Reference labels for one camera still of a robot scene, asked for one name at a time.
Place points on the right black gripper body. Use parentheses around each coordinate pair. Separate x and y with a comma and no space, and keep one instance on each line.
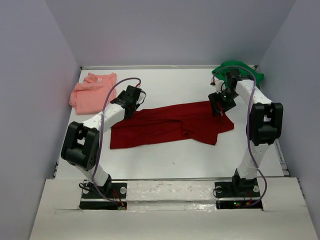
(229,96)

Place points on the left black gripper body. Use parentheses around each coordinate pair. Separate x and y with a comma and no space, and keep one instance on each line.
(135,107)

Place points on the red t shirt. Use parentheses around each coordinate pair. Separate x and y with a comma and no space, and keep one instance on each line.
(168,124)

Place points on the green t shirt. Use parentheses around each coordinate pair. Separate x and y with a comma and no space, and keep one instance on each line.
(221,71)

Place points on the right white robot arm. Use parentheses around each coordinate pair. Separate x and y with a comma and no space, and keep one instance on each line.
(264,120)

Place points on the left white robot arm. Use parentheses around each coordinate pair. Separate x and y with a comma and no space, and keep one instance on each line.
(82,144)

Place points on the pink folded t shirt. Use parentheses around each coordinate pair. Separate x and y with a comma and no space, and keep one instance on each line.
(88,97)

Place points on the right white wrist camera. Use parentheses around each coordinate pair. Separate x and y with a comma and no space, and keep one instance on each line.
(220,85)

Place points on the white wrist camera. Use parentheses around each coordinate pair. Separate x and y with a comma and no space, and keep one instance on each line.
(142,95)
(220,85)

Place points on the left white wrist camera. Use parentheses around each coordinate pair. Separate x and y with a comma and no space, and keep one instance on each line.
(142,95)

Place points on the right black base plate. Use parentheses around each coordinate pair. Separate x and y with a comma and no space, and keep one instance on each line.
(230,198)

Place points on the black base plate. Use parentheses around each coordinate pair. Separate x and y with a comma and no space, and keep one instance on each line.
(230,198)
(114,200)

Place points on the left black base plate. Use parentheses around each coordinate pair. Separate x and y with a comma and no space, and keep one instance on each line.
(114,200)

